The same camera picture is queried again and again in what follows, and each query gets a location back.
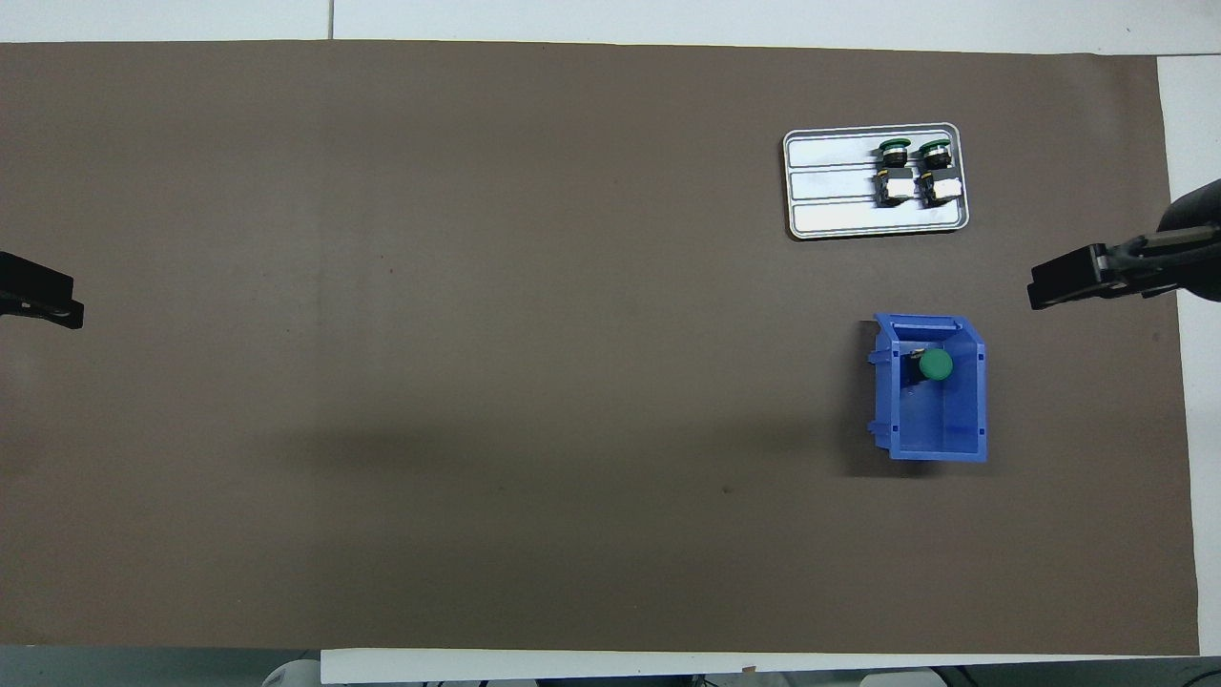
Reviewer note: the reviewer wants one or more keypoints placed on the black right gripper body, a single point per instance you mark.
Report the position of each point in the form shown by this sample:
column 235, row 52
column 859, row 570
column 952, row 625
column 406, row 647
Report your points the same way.
column 1192, row 248

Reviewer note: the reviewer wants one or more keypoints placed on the green push button switch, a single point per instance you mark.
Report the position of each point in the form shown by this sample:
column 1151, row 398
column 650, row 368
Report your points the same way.
column 937, row 181
column 895, row 181
column 937, row 364

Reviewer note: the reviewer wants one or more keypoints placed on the blue plastic storage bin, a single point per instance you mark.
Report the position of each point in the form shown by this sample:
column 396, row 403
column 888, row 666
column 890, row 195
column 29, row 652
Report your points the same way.
column 940, row 420

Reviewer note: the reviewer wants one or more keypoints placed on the grey metal tray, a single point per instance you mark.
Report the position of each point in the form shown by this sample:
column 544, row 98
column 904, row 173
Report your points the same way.
column 830, row 219

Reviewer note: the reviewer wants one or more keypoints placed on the brown table mat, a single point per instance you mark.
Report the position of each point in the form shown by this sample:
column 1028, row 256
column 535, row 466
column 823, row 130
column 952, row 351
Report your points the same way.
column 477, row 429

